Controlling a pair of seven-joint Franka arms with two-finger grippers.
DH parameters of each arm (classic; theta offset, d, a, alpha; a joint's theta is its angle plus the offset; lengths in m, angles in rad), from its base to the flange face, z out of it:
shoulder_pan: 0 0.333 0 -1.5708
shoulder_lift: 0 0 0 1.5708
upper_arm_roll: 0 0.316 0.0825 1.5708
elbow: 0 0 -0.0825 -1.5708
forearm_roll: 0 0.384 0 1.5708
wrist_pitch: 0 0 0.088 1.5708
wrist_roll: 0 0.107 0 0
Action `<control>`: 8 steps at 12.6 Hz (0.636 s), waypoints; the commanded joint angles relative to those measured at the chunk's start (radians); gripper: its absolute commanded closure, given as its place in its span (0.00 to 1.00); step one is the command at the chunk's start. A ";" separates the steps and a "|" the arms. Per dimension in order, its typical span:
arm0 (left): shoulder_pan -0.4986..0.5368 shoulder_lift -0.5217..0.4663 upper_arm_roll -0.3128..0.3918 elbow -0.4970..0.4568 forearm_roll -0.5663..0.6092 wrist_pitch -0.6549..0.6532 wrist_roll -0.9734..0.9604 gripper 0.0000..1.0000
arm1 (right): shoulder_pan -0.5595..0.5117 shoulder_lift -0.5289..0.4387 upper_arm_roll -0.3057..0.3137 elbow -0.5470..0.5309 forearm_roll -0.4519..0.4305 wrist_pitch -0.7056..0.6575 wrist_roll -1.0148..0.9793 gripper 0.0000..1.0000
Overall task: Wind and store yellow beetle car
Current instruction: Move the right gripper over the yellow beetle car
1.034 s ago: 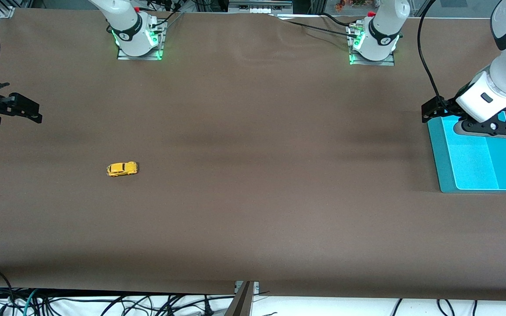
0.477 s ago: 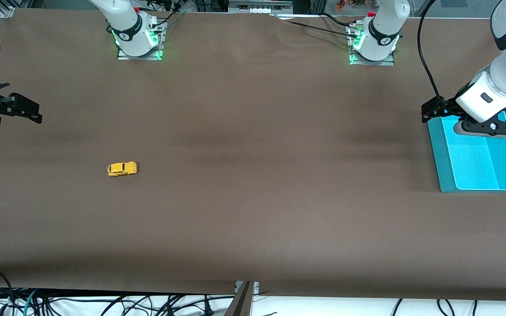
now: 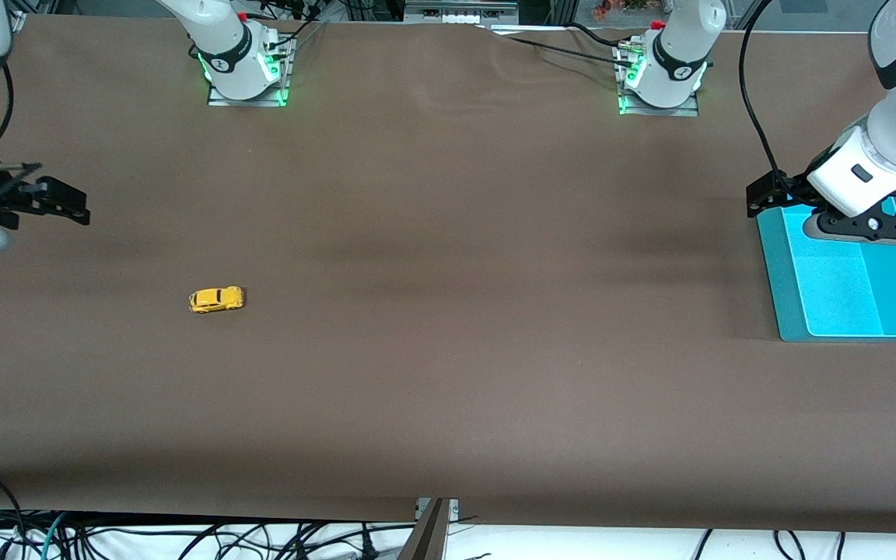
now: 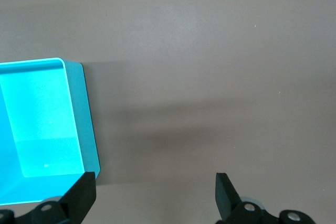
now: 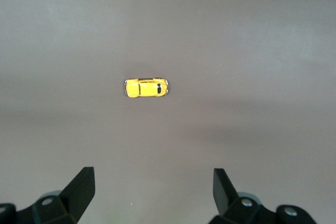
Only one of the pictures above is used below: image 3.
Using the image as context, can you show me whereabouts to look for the yellow beetle toy car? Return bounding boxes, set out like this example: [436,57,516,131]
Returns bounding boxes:
[188,285,246,314]

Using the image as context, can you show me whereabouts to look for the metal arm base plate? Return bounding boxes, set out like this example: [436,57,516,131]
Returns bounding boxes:
[618,43,702,117]
[207,35,291,107]

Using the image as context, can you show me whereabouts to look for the black base connector cable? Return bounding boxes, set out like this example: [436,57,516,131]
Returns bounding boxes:
[265,0,326,55]

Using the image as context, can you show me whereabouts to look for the long black table cable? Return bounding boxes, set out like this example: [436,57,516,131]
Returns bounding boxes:
[476,25,639,71]

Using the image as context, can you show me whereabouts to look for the orange decorative items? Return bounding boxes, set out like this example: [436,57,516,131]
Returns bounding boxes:
[592,0,651,20]

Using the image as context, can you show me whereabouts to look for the silver table bracket plate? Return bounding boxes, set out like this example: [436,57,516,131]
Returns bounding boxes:
[415,498,460,522]

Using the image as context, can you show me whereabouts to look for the dark table support bar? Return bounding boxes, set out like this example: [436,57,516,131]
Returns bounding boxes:
[397,498,450,560]

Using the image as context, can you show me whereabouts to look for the teal floor cable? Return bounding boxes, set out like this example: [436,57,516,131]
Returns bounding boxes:
[41,511,69,560]

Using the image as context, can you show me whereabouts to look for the turquoise plastic bin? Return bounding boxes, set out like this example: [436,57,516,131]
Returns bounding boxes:
[755,198,896,343]

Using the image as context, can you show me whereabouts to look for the grey equipment box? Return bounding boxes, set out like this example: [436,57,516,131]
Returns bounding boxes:
[404,0,520,24]

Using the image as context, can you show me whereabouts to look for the short black table cable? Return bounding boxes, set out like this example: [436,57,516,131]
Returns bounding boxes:
[569,22,635,49]

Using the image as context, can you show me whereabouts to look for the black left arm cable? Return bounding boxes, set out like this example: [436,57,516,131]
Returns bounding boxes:
[738,0,810,205]

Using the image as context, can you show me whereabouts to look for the brown table cover sheet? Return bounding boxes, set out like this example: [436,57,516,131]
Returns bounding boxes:
[0,14,896,536]

